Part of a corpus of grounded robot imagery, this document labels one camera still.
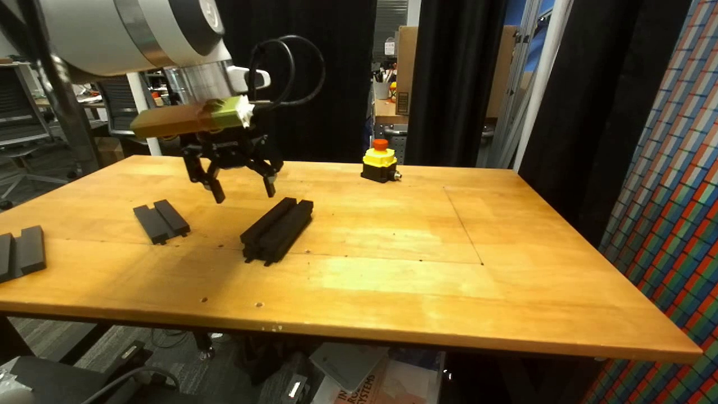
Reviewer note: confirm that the yellow red emergency stop button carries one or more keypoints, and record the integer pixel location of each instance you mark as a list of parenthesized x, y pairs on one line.
[(380, 162)]

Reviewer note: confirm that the black track piece edge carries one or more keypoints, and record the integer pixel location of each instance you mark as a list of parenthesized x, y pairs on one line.
[(252, 241)]

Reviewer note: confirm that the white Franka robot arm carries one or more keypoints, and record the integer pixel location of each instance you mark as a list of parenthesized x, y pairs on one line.
[(105, 39)]

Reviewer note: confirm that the black curtain left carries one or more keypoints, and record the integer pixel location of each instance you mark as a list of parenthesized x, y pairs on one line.
[(332, 124)]

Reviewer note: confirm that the black curtain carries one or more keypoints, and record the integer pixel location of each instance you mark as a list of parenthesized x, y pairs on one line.
[(590, 118), (332, 124)]

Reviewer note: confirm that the short black track piece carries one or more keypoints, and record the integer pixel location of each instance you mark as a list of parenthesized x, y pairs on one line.
[(288, 228)]

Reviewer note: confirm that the black curtain right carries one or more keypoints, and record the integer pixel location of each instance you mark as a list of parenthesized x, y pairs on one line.
[(590, 118)]

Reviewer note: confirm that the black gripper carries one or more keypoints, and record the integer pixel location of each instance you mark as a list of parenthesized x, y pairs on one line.
[(231, 150)]

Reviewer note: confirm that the yellow wrist camera box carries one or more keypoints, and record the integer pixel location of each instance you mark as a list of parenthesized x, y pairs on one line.
[(193, 118)]

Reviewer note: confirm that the black track piece front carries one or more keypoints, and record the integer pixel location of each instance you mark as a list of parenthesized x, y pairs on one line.
[(20, 254)]

